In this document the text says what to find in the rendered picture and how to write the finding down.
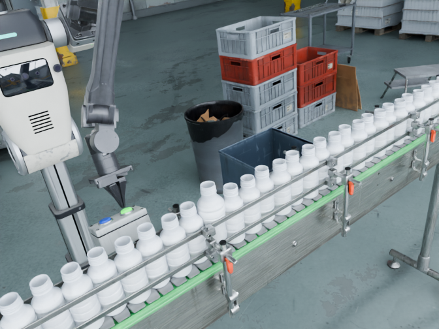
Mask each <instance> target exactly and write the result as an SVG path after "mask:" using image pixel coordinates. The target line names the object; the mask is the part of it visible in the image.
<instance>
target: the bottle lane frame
mask: <svg viewBox="0 0 439 329"><path fill-rule="evenodd" d="M425 138H426V134H423V136H420V137H419V138H417V139H416V140H414V141H412V142H411V143H409V144H408V145H406V146H404V147H403V148H400V149H399V150H398V151H396V152H394V153H393V154H392V155H390V156H387V158H385V159H384V160H381V161H380V162H379V163H377V164H374V166H372V167H370V168H368V170H365V171H364V172H361V173H360V174H359V175H358V176H356V177H353V178H354V179H355V180H357V181H360V182H362V184H361V186H359V185H356V184H355V185H354V190H353V194H352V195H349V205H348V213H349V214H350V215H351V220H350V225H352V224H354V222H356V221H358V220H359V219H360V218H362V217H363V216H364V215H366V214H367V213H369V212H370V211H372V210H373V209H374V208H376V207H377V206H379V205H380V204H381V203H383V202H384V201H386V200H387V199H388V198H390V197H391V196H393V195H394V194H395V193H397V192H399V191H400V190H401V189H403V188H404V187H405V186H407V185H408V184H410V183H411V182H413V181H414V180H415V179H417V178H418V177H419V176H418V173H419V172H418V171H416V170H414V169H413V167H412V161H413V160H414V159H415V158H414V157H413V154H414V150H415V149H417V153H416V157H417V158H418V159H421V160H422V158H423V150H424V145H425ZM427 160H428V161H429V166H428V167H427V171H428V170H430V169H431V168H432V167H434V166H435V165H437V164H438V163H439V132H437V133H436V136H435V139H434V142H430V146H429V153H428V157H427ZM343 197H344V185H341V186H338V188H337V189H335V190H334V191H330V193H329V194H327V195H325V196H323V195H322V198H320V199H319V200H317V201H315V200H313V201H314V203H312V204H311V205H309V206H305V209H303V210H301V211H296V214H295V215H293V216H291V217H287V219H286V220H285V221H283V222H282V223H277V222H276V223H277V225H276V226H275V227H274V228H272V229H267V232H265V233H264V234H262V235H260V236H259V235H257V234H255V235H256V236H257V238H256V239H254V240H252V241H251V242H247V241H246V240H245V242H246V245H244V246H243V247H241V248H240V249H237V248H235V247H234V248H235V252H233V253H232V254H233V257H234V258H235V259H236V260H237V261H238V264H237V265H236V266H235V265H234V264H233V272H232V273H231V283H232V288H233V290H235V291H237V292H238V299H237V302H238V304H241V303H242V302H243V301H244V300H246V299H247V298H249V297H250V296H251V295H253V294H255V293H256V292H257V291H259V290H260V289H262V288H263V287H264V286H266V285H267V284H269V283H270V282H271V281H273V280H274V279H276V278H277V277H278V276H280V275H282V274H283V273H284V272H286V271H287V270H288V269H290V268H291V267H292V266H294V265H296V264H297V263H298V262H300V261H301V260H302V259H304V258H305V257H307V256H308V255H309V254H311V253H313V252H314V251H315V250H316V249H318V248H319V247H321V246H322V245H323V244H325V243H327V242H328V241H329V240H331V239H332V238H334V237H335V236H336V235H338V234H339V233H340V227H342V225H339V224H338V223H336V220H334V212H335V211H336V209H334V201H335V200H336V199H339V203H338V209H339V210H340V211H342V210H343ZM211 263H212V266H211V267H209V268H207V269H206V270H204V271H202V270H201V269H199V268H198V269H199V271H200V273H199V274H197V275H196V276H194V277H192V278H191V279H190V278H188V277H187V276H186V279H187V281H186V282H185V283H183V284H181V285H180V286H178V287H177V286H175V285H173V284H172V285H173V287H174V289H173V290H171V291H170V292H168V293H166V294H165V295H162V294H161V293H160V292H158V293H159V295H160V298H158V299H157V300H155V301H154V302H152V303H150V304H148V303H147V302H146V301H144V303H145V305H146V306H145V307H144V308H142V309H141V310H139V311H137V312H136V313H133V312H132V311H131V310H129V312H130V314H131V315H130V317H128V318H126V319H125V320H123V321H121V322H117V321H116V320H115V319H114V324H115V325H114V326H113V327H112V328H110V329H205V328H206V327H208V326H210V325H211V324H212V323H213V322H215V321H216V320H218V319H219V318H221V317H222V316H224V315H225V314H226V313H228V310H227V306H228V301H227V299H226V297H225V295H223V293H222V286H223V285H224V284H223V283H221V279H220V274H221V273H222V272H223V265H222V263H221V262H220V261H219V262H217V263H214V262H212V261H211Z"/></svg>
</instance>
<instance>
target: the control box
mask: <svg viewBox="0 0 439 329"><path fill-rule="evenodd" d="M131 208H132V210H131V211H129V212H127V213H121V212H120V213H117V214H116V215H113V216H111V217H110V218H111V220H110V221H108V222H106V223H103V224H100V223H99V222H98V223H96V224H94V225H91V226H90V227H88V229H89V232H90V233H91V237H92V238H93V241H94V243H95V246H96V247H103V248H104V249H105V251H106V254H107V256H108V255H110V254H112V253H114V252H115V251H116V249H115V244H114V242H115V241H116V239H117V238H119V237H121V236H129V237H131V240H132V241H133V242H137V241H139V238H138V233H137V227H138V226H139V225H140V224H142V223H151V221H150V218H149V216H148V213H147V211H146V208H142V207H140V206H132V207H131Z"/></svg>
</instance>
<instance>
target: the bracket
mask: <svg viewBox="0 0 439 329"><path fill-rule="evenodd" d="M410 114H411V118H410V119H413V121H412V122H411V127H413V129H410V130H409V131H408V132H409V133H408V136H410V137H415V136H417V132H418V130H415V128H417V127H421V128H424V129H425V131H424V132H425V133H426V138H425V145H424V150H423V158H422V160H421V159H418V158H417V157H416V153H417V149H415V150H414V154H413V157H414V158H415V159H414V160H413V161H412V167H413V169H414V170H416V171H418V172H419V173H418V176H419V181H423V180H424V177H426V176H427V167H428V166H429V161H428V160H427V157H428V153H429V146H430V142H434V139H435V136H436V133H437V132H439V128H436V127H435V123H433V122H434V118H429V121H428V124H426V125H423V124H420V123H419V121H416V120H417V119H419V118H420V114H421V112H416V111H413V112H411V113H410ZM415 160H418V161H421V162H420V164H419V165H420V167H421V170H418V169H416V168H415ZM326 161H327V164H326V166H328V167H330V169H328V175H329V176H330V177H328V178H327V179H325V180H326V184H325V185H326V186H328V187H333V186H335V185H336V181H337V179H336V178H334V177H335V176H338V177H339V178H341V184H343V185H344V197H343V210H342V211H340V210H339V209H338V203H339V199H336V200H335V201H334V209H336V211H335V212H334V220H336V223H338V224H339V225H342V227H340V232H341V233H342V234H341V236H342V237H346V236H347V233H348V232H349V231H350V230H351V228H350V220H351V215H350V214H349V213H348V205H349V195H352V194H353V190H354V185H355V184H356V185H359V186H361V184H362V182H360V181H357V180H355V179H354V178H353V173H352V172H351V168H350V167H348V166H347V167H345V172H344V174H341V173H339V172H337V169H335V168H333V167H334V166H336V165H337V164H338V159H336V158H334V157H329V158H328V159H326ZM172 207H173V209H172V208H171V207H169V208H168V211H169V212H170V213H175V214H176V216H177V218H178V220H179V219H180V218H181V217H182V216H181V215H180V208H179V204H173V205H172ZM338 212H339V213H341V214H342V216H341V217H340V220H341V221H342V222H339V221H338ZM201 230H202V233H203V234H202V235H203V236H204V237H205V238H206V239H205V242H206V246H207V247H208V249H205V250H204V251H205V252H206V256H205V257H206V258H208V259H209V260H210V261H211V260H214V259H215V258H217V259H218V260H219V261H220V262H221V263H222V265H223V272H222V273H221V274H220V279H221V283H223V284H224V285H223V286H222V293H223V295H225V297H226V299H227V301H228V306H227V310H228V312H229V316H230V318H235V317H236V313H237V312H238V311H240V308H239V307H240V306H239V304H238V302H237V299H238V292H237V291H235V290H233V288H232V283H231V273H232V272H233V264H234V265H235V266H236V265H237V264H238V261H237V260H236V259H235V258H234V257H233V254H232V248H231V247H230V246H229V245H227V242H226V240H220V241H219V245H218V244H217V241H216V239H214V238H213V236H214V235H216V230H215V228H214V227H213V226H212V225H211V224H208V225H206V226H204V227H202V228H201Z"/></svg>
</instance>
